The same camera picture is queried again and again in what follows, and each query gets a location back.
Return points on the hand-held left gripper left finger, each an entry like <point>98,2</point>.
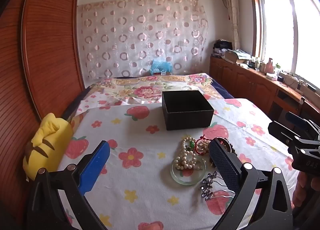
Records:
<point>95,167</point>

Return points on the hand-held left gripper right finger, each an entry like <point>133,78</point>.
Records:
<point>222,167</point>

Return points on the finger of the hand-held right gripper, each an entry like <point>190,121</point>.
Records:
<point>280,128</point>
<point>296,118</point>

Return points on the black square box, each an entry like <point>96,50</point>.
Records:
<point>187,117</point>

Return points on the person's right hand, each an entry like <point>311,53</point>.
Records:
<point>303,190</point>

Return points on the silver flower hairpin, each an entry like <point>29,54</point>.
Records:
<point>207,187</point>

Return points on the pale green jade bangle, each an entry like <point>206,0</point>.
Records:
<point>187,182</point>

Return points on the green pendant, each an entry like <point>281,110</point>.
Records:
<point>192,143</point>

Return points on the strawberry print bed sheet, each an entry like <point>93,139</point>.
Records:
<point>140,170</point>

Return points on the yellow striped plush toy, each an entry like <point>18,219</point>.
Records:
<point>50,140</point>

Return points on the long wooden cabinet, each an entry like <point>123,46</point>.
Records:
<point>245,82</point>

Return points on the pink bottle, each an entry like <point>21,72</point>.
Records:
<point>269,66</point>

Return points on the dark blue bed sheet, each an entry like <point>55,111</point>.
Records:
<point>222,90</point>

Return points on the open cardboard box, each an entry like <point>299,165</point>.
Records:
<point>237,56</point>

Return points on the floral blanket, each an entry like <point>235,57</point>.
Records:
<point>140,87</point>

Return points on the blue plastic bag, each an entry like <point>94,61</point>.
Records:
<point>161,66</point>

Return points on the beige window curtain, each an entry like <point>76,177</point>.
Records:
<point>232,12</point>

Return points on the pink circle pattern curtain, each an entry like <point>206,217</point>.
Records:
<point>140,35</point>

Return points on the wooden frame window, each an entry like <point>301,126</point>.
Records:
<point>287,27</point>

